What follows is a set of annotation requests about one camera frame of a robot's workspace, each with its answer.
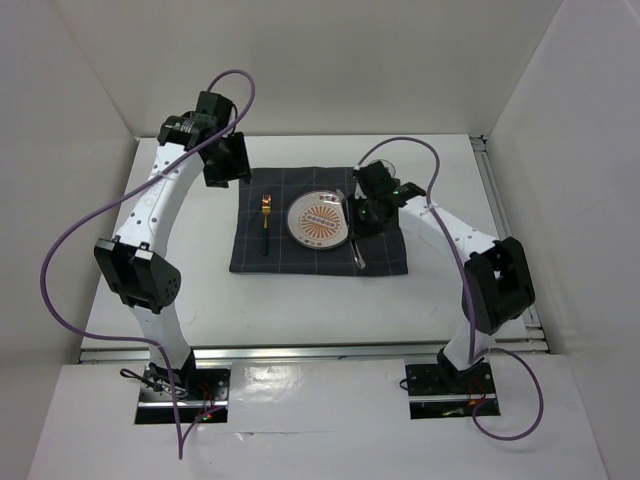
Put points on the gold fork dark handle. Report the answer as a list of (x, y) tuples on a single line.
[(266, 208)]

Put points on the silver table knife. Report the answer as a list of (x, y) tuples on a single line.
[(358, 258)]

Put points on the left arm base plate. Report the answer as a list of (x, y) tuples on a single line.
[(207, 399)]

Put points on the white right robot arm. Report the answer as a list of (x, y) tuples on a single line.
[(496, 282)]

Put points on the orange patterned plate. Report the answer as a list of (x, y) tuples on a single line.
[(316, 220)]

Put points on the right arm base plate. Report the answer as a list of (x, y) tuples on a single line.
[(431, 396)]

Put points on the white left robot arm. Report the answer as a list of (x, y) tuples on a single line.
[(134, 262)]

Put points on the clear drinking glass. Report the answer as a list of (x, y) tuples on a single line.
[(390, 167)]

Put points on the dark grey checked cloth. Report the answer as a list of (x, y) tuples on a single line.
[(385, 255)]

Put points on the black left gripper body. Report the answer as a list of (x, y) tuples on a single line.
[(231, 161)]

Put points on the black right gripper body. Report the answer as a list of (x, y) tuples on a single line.
[(362, 216)]

